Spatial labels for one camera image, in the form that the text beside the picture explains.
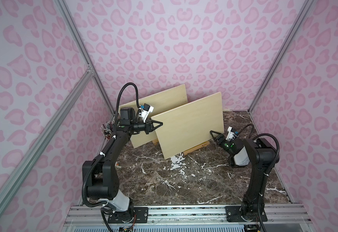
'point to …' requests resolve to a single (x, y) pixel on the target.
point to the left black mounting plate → (142, 213)
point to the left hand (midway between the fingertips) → (162, 123)
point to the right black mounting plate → (232, 215)
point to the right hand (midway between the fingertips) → (212, 133)
